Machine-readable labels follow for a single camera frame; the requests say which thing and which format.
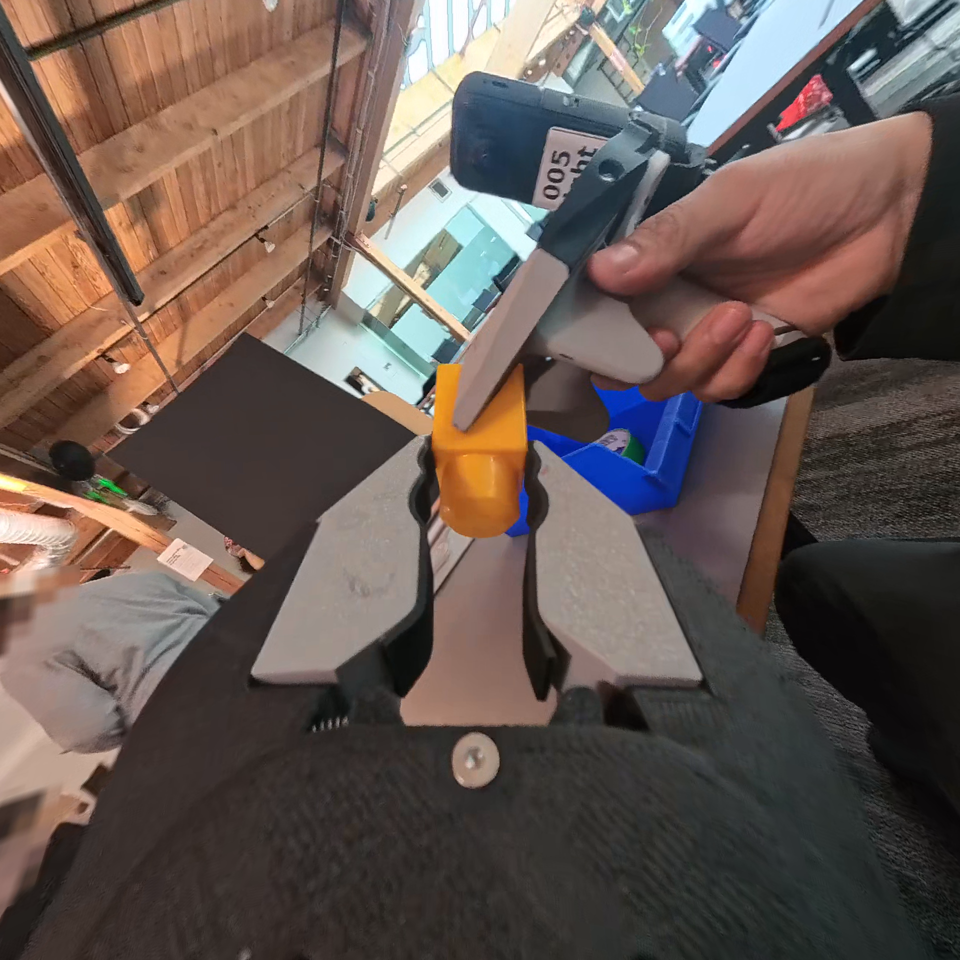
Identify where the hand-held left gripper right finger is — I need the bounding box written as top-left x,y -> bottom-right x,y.
523,439 -> 706,704

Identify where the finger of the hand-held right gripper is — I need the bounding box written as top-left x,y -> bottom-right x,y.
452,251 -> 573,434
525,367 -> 609,441

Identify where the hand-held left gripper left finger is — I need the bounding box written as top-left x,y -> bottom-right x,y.
249,437 -> 436,699

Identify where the blue plastic bin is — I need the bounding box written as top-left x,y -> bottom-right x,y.
506,378 -> 704,537

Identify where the orange plastic part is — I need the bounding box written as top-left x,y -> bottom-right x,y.
432,363 -> 530,540

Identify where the person's right forearm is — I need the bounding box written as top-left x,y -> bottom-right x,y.
832,93 -> 960,361

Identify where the person's right hand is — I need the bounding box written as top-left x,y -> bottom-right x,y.
587,112 -> 935,404

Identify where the tan board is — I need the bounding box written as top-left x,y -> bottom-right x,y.
363,390 -> 436,436

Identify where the white paper label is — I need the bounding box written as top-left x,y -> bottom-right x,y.
157,538 -> 211,580

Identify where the person's leg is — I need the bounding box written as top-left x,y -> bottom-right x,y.
776,536 -> 960,796

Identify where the black ceiling rail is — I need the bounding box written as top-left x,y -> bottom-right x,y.
0,15 -> 145,305

